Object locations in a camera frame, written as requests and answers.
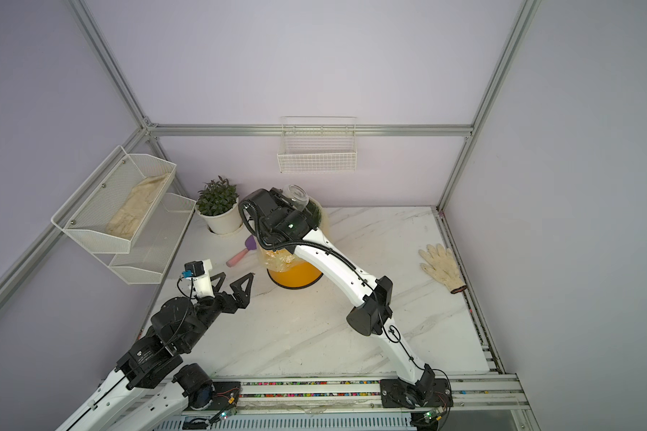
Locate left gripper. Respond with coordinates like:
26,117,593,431
180,272,253,352

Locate glass oatmeal jar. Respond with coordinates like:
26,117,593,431
282,184,309,211

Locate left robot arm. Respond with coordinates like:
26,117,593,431
60,273,254,430

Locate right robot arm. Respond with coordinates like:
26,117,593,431
239,188,436,409

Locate orange trash bin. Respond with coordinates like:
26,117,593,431
267,261,323,290

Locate potted green plant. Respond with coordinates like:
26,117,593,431
196,176,243,235

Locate lower white mesh shelf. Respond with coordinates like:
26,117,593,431
109,193,195,285

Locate white mesh shelf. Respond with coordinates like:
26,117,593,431
109,193,195,285
51,147,176,254

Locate beige cloth in shelf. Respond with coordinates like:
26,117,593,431
105,173,169,240

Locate upper white mesh shelf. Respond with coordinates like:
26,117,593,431
51,147,176,254

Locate white work glove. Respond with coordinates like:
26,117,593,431
419,244,467,295

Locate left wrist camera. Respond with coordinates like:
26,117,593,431
177,260,214,300

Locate white wire wall basket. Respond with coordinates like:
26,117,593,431
277,116,358,174

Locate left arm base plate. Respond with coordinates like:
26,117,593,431
188,381,242,411

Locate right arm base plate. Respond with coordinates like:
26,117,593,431
379,379,454,409

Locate aluminium mounting rail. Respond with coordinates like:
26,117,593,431
151,375,540,430

